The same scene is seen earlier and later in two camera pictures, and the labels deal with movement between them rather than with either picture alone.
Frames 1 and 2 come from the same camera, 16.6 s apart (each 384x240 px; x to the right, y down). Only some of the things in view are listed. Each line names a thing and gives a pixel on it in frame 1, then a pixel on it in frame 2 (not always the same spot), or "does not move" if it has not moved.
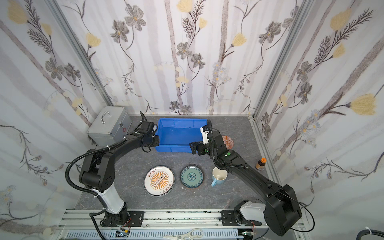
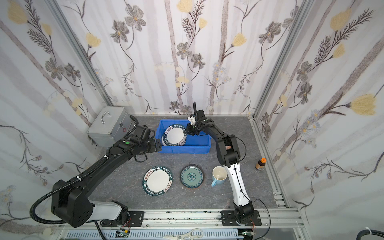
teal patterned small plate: (191, 176) does not move
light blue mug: (219, 176) does not move
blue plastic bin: (175, 134) does not move
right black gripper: (197, 147) -> (193, 128)
